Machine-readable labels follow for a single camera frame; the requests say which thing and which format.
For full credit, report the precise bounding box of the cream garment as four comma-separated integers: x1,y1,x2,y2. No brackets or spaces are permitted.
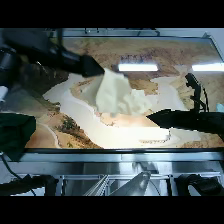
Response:
94,67,155,118

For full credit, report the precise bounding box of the dark green garment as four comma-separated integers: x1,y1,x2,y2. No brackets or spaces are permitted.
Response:
0,112,37,162

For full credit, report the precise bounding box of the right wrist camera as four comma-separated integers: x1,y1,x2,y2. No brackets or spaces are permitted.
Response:
184,72,211,114

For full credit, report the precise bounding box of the black cable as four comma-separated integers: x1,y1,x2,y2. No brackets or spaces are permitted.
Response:
0,153,38,197

